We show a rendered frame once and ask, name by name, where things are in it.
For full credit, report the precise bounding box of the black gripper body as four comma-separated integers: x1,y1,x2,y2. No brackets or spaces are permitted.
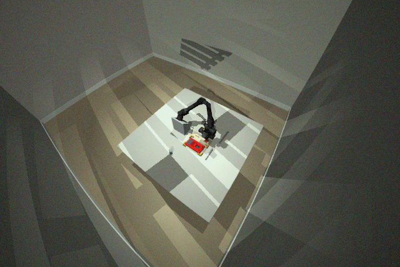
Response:
199,127,216,139

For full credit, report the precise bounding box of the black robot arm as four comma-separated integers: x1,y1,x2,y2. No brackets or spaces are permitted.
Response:
176,98,217,139

